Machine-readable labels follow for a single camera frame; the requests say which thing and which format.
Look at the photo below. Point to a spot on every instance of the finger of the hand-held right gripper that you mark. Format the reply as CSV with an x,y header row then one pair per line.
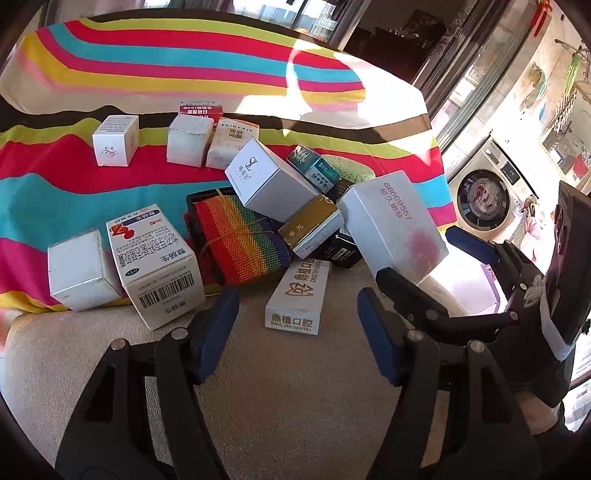
x,y
406,290
471,244

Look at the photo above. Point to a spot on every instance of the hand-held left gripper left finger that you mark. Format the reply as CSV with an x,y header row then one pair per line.
x,y
217,332

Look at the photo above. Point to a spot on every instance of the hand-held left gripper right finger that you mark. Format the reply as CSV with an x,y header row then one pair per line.
x,y
376,332

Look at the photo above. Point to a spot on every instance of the large white box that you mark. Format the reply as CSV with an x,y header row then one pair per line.
x,y
392,221

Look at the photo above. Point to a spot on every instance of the black box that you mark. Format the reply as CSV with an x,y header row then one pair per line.
x,y
344,251

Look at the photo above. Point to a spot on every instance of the white dental box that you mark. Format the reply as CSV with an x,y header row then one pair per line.
x,y
298,295

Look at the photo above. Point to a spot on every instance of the white medicine box red print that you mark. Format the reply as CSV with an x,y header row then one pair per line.
x,y
152,263

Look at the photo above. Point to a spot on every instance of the gold and white box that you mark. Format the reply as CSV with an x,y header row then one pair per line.
x,y
309,226

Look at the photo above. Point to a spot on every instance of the green round sponge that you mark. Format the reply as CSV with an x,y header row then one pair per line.
x,y
355,168

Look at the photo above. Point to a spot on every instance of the plain white box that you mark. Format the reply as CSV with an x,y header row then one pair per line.
x,y
81,270

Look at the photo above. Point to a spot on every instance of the white box with curly logo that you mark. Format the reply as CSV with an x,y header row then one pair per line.
x,y
268,180

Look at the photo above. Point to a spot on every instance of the white and orange box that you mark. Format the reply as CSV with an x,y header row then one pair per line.
x,y
228,143

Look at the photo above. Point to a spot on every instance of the white cube box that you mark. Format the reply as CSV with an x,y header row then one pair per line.
x,y
187,141

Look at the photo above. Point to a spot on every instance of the white box with fox logo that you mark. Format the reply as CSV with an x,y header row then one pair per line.
x,y
113,143

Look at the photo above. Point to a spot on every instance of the person's right hand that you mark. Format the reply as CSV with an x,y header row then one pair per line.
x,y
535,413

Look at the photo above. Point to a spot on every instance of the pink quilt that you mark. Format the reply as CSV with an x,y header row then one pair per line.
x,y
538,230

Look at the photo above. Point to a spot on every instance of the silver washing machine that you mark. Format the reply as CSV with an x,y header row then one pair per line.
x,y
489,198

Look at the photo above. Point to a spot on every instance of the beige sofa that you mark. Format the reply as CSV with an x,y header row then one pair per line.
x,y
277,397

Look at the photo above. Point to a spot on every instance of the teal green box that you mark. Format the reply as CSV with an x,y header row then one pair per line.
x,y
314,168

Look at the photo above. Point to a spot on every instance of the sliding glass door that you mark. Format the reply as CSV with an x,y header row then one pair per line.
x,y
466,78

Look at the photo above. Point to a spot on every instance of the clothes drying hanger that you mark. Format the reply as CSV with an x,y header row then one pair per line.
x,y
570,78

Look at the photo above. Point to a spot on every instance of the dark cabinet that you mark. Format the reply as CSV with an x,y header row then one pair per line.
x,y
397,41

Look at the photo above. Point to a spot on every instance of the red and white box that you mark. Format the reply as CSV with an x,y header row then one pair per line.
x,y
201,108

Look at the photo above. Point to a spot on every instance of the red hanging ornament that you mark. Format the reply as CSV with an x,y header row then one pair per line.
x,y
541,16

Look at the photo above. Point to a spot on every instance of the rainbow striped blanket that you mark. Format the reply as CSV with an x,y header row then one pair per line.
x,y
138,60

